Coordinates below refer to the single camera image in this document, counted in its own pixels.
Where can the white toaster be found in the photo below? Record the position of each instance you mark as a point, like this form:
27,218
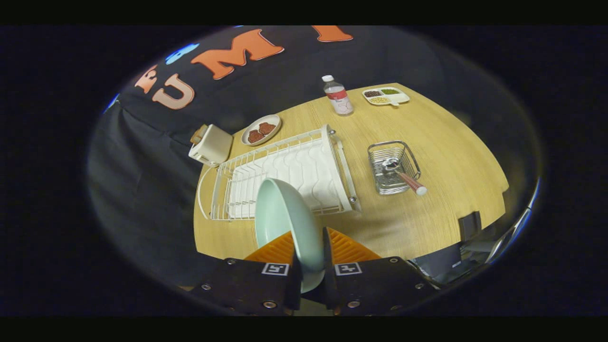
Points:
213,147

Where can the pale green plate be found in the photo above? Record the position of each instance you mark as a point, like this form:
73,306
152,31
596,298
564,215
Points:
285,223

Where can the white divided snack tray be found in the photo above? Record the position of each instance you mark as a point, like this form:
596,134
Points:
399,98

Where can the toast slice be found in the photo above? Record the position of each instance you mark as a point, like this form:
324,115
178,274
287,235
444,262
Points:
197,134

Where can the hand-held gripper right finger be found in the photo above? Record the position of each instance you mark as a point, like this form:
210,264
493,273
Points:
328,275

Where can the brown meat patty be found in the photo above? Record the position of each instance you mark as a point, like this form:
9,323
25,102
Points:
267,128
255,136

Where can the black square object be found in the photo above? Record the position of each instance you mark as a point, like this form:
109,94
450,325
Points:
469,225

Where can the clear bottle with red label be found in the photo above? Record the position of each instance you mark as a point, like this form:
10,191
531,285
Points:
339,97

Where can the beige round plate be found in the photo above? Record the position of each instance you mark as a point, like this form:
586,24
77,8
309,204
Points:
273,137

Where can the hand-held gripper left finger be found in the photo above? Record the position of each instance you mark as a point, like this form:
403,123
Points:
295,275

